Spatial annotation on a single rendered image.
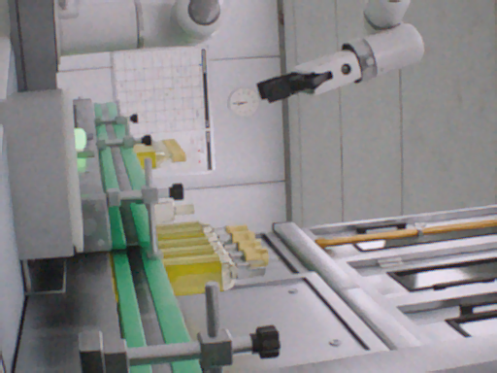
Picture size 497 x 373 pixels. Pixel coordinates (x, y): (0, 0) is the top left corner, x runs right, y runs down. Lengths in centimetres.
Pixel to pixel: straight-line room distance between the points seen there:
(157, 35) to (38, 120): 46
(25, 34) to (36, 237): 34
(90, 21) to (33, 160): 44
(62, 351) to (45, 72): 53
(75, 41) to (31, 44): 19
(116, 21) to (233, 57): 595
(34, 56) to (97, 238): 31
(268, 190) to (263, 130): 59
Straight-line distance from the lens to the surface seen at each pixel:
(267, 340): 67
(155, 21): 145
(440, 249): 196
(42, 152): 106
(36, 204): 108
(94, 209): 127
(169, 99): 728
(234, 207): 755
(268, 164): 754
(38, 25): 125
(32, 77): 129
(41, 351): 93
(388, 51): 138
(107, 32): 144
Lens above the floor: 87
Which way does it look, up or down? 9 degrees up
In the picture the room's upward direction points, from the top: 85 degrees clockwise
